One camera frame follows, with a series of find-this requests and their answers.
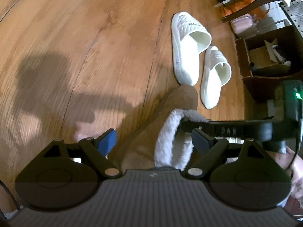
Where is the brown suede fur-lined clog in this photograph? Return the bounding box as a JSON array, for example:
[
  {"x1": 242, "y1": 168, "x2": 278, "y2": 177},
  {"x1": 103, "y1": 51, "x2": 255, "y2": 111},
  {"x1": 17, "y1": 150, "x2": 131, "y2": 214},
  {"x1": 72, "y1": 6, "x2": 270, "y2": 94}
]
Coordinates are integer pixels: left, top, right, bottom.
[{"x1": 108, "y1": 85, "x2": 207, "y2": 172}]

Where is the white slide sandal with logo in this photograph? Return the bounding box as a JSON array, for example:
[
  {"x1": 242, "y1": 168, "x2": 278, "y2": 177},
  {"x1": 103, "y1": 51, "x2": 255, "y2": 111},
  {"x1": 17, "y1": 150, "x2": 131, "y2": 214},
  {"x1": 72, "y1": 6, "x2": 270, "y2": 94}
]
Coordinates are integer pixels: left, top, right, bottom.
[{"x1": 171, "y1": 11, "x2": 212, "y2": 86}]

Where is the orange plastic bag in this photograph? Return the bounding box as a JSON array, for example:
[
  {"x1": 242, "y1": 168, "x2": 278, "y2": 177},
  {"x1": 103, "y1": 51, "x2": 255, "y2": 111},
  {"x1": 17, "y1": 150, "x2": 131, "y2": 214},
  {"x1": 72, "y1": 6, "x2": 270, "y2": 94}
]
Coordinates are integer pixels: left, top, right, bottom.
[{"x1": 220, "y1": 0, "x2": 270, "y2": 22}]

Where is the person's hand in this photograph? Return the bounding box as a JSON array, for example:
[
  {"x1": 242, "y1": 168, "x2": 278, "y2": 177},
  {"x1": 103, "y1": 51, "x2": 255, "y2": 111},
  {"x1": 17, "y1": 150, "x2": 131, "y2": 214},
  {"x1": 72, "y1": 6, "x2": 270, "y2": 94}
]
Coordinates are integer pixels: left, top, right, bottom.
[{"x1": 267, "y1": 147, "x2": 303, "y2": 208}]

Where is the white slide sandal plain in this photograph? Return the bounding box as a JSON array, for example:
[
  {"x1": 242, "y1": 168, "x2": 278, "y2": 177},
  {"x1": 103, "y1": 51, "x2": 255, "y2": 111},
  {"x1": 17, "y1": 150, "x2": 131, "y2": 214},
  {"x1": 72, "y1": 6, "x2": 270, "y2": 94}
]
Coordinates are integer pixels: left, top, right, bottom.
[{"x1": 200, "y1": 46, "x2": 232, "y2": 110}]

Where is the pink container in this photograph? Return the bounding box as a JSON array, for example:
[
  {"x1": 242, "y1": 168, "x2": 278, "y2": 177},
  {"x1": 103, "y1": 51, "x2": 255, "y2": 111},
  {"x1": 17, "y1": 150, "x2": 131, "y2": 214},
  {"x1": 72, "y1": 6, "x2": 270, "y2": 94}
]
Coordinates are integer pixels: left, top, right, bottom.
[{"x1": 230, "y1": 14, "x2": 257, "y2": 36}]

